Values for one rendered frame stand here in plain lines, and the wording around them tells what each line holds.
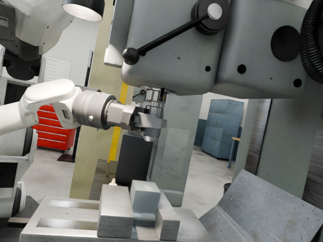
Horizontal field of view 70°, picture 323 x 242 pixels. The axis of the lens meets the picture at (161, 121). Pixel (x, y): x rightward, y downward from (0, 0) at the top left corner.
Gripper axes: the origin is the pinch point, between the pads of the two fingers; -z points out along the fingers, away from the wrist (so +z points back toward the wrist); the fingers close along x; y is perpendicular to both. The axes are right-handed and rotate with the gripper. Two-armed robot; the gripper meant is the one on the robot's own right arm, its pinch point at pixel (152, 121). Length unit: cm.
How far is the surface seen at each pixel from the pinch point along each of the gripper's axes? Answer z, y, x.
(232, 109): -71, -48, 728
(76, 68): 526, -95, 748
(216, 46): -11.2, -17.4, -5.6
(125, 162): 15.2, 19.2, 30.7
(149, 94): 1.3, -6.0, -2.0
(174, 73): -4.6, -10.4, -8.8
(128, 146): 15.1, 13.0, 30.7
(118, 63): 8.4, -11.0, -6.0
